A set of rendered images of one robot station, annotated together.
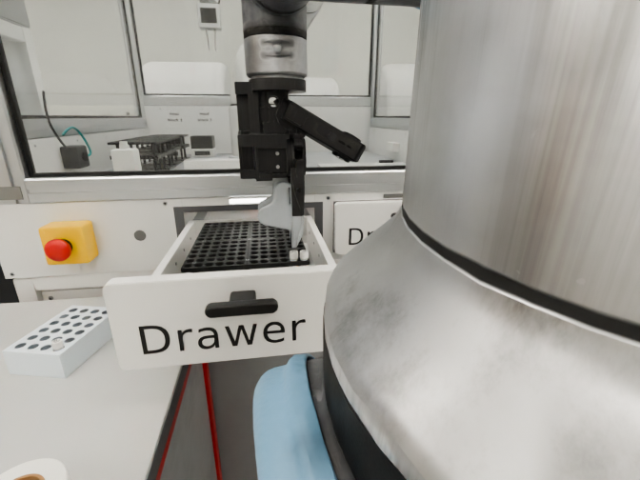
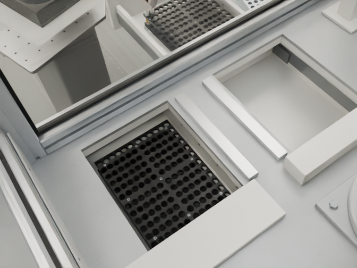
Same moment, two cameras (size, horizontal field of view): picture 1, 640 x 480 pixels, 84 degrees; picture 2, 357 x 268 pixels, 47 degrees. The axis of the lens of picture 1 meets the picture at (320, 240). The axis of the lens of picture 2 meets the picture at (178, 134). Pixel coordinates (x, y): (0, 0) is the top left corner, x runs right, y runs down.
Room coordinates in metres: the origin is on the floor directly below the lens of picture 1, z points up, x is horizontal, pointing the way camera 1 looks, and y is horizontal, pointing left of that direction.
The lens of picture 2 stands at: (1.30, -0.23, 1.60)
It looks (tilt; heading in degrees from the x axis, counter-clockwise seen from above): 56 degrees down; 160
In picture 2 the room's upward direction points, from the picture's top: 6 degrees counter-clockwise
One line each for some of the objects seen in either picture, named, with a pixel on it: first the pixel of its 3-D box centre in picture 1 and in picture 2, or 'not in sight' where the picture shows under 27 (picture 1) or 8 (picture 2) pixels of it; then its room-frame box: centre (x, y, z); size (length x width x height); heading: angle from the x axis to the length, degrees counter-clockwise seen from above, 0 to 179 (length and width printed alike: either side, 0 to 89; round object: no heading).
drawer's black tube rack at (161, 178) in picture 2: not in sight; (162, 186); (0.93, -0.14, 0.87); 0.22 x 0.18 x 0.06; 9
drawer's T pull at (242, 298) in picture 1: (242, 302); not in sight; (0.34, 0.08, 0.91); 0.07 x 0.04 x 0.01; 99
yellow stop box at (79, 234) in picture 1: (69, 243); not in sight; (0.62, 0.46, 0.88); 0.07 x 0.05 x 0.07; 99
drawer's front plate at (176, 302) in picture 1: (245, 315); not in sight; (0.37, 0.09, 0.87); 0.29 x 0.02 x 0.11; 99
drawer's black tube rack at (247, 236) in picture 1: (250, 256); not in sight; (0.56, 0.12, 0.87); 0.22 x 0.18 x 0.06; 9
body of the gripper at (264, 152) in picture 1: (272, 132); not in sight; (0.47, 0.06, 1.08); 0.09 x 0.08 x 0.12; 99
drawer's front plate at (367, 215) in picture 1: (400, 225); not in sight; (0.73, -0.17, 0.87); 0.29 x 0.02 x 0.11; 99
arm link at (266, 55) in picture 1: (276, 62); not in sight; (0.47, 0.05, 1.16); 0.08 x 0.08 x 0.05
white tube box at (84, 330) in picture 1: (69, 337); not in sight; (0.46, 0.38, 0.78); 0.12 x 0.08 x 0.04; 174
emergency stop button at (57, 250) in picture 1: (59, 249); not in sight; (0.58, 0.46, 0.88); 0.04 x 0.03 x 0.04; 99
